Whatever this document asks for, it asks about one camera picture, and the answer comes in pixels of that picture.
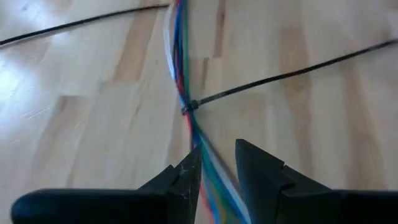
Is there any bundle of thin wires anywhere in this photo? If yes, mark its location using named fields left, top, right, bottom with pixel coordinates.
left=163, top=0, right=251, bottom=224

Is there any thin blue wire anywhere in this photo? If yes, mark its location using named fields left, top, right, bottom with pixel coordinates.
left=172, top=0, right=224, bottom=224

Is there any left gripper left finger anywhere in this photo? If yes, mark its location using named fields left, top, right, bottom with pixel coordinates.
left=11, top=146, right=203, bottom=224

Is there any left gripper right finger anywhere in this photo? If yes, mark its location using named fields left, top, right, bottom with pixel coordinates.
left=234, top=139, right=398, bottom=224

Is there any thin green wire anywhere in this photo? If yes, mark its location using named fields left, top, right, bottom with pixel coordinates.
left=182, top=0, right=240, bottom=224

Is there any thin red wire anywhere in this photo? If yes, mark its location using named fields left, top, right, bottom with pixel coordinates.
left=175, top=0, right=215, bottom=224

